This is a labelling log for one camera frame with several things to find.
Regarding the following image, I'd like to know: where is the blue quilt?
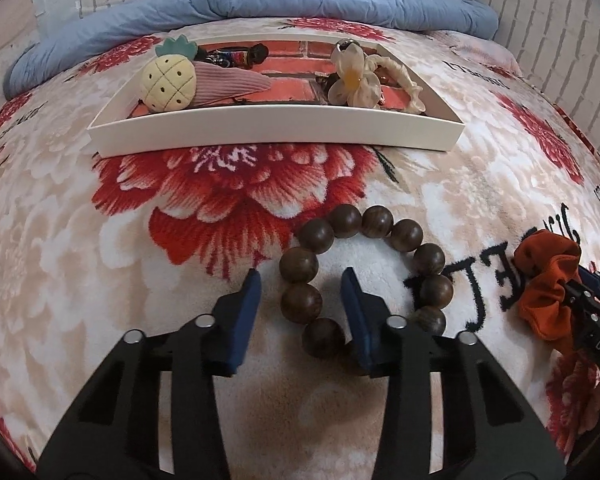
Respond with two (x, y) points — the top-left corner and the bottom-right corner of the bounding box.
(2, 0), (501, 102)

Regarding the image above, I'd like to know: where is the rainbow beaded bracelet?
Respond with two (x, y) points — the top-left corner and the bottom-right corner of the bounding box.
(197, 44), (270, 69)

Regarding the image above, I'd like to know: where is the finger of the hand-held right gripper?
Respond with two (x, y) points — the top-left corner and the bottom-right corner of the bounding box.
(577, 265), (600, 311)
(561, 280), (600, 332)

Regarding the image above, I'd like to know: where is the white tray with brick print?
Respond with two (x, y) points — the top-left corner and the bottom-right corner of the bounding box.
(86, 35), (466, 159)

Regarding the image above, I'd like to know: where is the brown wooden bead bracelet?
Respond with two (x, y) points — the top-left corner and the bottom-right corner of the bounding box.
(279, 205), (454, 359)

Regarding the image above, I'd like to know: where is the cream scrunchie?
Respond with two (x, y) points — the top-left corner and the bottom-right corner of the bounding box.
(365, 54), (427, 114)

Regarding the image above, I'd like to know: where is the white flower hair claw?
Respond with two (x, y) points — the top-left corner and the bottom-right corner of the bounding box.
(326, 41), (384, 110)

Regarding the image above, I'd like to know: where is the orange scrunchie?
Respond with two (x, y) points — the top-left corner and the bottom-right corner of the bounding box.
(511, 229), (588, 357)

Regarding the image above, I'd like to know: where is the pineapple plush pink hair clip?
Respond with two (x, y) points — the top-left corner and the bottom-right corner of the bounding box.
(140, 35), (277, 113)

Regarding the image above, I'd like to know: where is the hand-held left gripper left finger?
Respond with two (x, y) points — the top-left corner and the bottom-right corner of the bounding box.
(37, 268), (262, 480)

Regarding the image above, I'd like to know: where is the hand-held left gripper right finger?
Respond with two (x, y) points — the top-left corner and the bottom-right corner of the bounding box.
(341, 266), (566, 480)

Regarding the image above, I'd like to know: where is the red floral plush blanket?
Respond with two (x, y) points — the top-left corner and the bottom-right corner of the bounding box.
(0, 15), (600, 480)

